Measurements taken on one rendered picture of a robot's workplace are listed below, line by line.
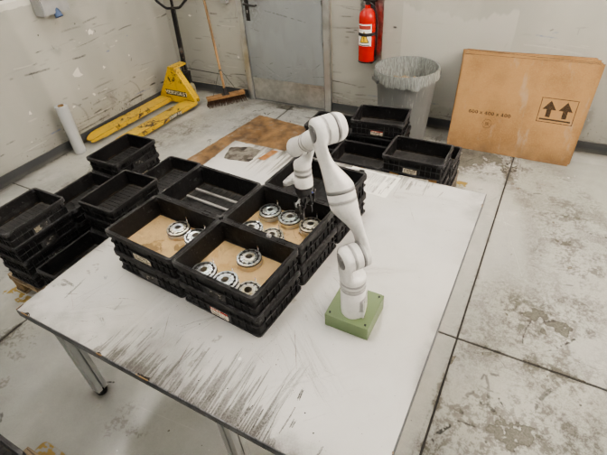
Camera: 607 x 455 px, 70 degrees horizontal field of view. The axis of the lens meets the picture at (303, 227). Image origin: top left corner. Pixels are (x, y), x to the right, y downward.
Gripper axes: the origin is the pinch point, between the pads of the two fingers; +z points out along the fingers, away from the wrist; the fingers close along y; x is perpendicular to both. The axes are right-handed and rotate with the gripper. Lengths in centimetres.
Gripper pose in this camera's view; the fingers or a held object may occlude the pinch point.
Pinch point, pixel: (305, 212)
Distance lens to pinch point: 181.0
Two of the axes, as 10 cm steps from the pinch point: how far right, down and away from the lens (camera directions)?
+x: -8.5, -2.8, 4.5
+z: 0.7, 7.8, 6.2
